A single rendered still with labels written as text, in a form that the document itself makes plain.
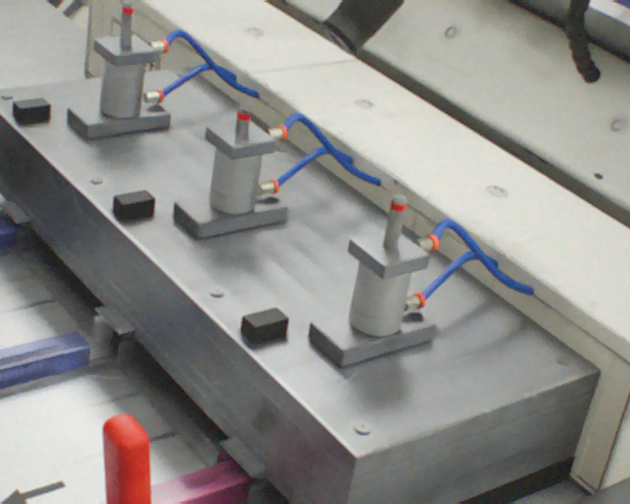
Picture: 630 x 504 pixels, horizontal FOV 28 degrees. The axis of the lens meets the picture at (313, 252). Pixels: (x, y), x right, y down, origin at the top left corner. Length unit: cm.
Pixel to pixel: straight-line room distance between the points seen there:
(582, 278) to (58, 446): 24
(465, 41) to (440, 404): 30
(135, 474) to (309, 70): 39
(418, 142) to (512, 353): 16
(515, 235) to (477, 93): 14
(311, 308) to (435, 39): 26
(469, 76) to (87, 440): 31
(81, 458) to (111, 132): 20
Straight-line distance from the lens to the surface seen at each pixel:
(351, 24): 48
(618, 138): 68
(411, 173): 64
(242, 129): 59
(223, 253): 58
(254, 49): 76
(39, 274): 67
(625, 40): 69
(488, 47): 74
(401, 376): 52
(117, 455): 40
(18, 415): 57
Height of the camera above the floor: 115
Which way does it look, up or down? 3 degrees up
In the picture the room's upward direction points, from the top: 42 degrees clockwise
